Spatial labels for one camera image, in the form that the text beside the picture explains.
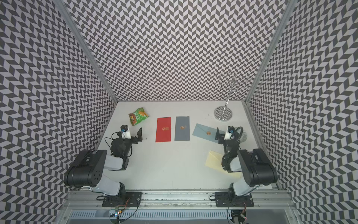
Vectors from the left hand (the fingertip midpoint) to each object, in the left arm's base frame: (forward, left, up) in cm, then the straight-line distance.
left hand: (134, 128), depth 90 cm
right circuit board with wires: (-45, -61, -10) cm, 77 cm away
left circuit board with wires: (-44, -1, -6) cm, 44 cm away
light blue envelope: (+3, -49, -10) cm, 50 cm away
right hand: (-1, -59, -1) cm, 59 cm away
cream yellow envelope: (-17, -52, -12) cm, 56 cm away
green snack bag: (+15, +3, -7) cm, 16 cm away
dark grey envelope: (+6, -31, -10) cm, 33 cm away
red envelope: (+6, -17, -10) cm, 21 cm away
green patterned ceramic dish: (-3, -73, -7) cm, 73 cm away
